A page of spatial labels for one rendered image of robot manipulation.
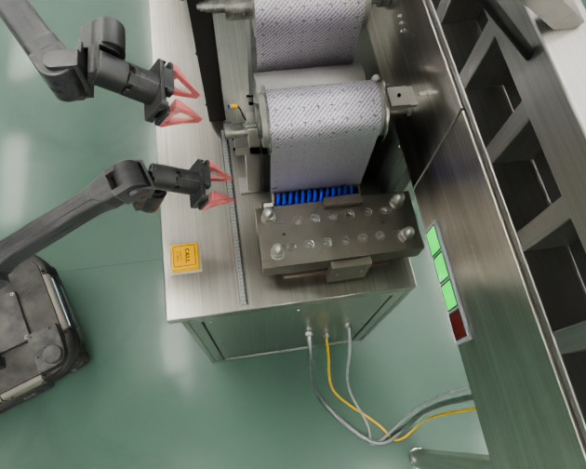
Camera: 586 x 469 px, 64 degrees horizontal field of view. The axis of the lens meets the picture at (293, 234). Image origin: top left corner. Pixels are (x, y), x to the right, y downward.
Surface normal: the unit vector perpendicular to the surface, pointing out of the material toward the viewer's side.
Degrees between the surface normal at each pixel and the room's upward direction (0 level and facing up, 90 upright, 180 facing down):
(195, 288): 0
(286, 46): 92
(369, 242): 0
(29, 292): 0
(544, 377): 90
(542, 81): 90
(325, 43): 92
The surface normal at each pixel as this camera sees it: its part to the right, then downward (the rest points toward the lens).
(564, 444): -0.99, 0.12
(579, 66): 0.05, -0.39
